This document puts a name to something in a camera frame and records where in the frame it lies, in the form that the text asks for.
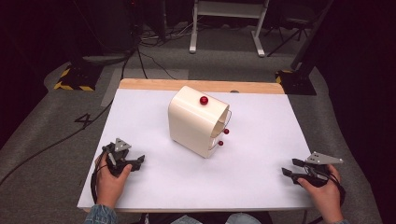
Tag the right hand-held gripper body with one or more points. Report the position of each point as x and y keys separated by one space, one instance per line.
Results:
x=320 y=168

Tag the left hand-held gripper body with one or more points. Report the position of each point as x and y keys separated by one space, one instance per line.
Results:
x=117 y=155

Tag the cream box with red knobs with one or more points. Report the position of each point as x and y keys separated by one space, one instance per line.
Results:
x=190 y=124

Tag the person's right hand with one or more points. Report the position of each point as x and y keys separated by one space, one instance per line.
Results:
x=325 y=196

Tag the person's left hand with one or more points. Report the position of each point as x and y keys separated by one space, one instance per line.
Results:
x=109 y=186

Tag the white table mat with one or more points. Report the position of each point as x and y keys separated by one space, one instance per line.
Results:
x=258 y=174

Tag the person's right leg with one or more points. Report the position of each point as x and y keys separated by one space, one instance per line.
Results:
x=243 y=218

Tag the striped black stand base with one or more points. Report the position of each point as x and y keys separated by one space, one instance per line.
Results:
x=295 y=82
x=77 y=77

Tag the black slanted stand pole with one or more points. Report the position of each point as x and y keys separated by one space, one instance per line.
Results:
x=311 y=37

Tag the black tripod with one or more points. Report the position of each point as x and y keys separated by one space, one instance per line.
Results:
x=291 y=28

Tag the white metal table frame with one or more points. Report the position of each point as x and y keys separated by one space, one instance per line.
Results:
x=229 y=9

